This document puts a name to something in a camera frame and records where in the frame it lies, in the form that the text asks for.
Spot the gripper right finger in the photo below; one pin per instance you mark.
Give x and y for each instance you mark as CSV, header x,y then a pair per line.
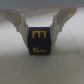
x,y
60,23

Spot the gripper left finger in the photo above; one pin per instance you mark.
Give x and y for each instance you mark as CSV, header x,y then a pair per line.
x,y
18,21

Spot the purple block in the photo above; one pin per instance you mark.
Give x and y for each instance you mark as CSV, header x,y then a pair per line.
x,y
39,40

